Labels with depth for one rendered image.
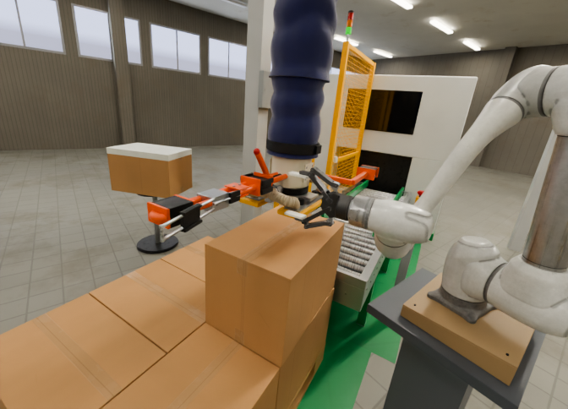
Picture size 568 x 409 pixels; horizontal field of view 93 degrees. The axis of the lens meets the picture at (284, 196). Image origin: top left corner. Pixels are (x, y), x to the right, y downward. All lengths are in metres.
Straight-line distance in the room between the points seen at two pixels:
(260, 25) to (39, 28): 6.84
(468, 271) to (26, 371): 1.59
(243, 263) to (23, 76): 8.14
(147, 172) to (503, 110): 2.45
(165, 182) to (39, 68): 6.53
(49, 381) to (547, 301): 1.58
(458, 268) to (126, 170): 2.56
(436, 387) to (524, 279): 0.59
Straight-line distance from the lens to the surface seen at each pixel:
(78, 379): 1.33
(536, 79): 1.04
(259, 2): 2.66
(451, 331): 1.18
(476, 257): 1.17
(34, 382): 1.39
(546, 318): 1.11
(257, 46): 2.59
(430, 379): 1.43
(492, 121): 0.97
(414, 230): 0.75
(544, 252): 1.08
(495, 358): 1.17
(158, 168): 2.61
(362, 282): 1.65
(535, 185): 4.36
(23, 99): 8.82
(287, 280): 0.96
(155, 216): 0.68
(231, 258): 1.08
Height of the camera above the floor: 1.50
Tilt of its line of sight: 18 degrees down
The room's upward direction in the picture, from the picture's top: 5 degrees clockwise
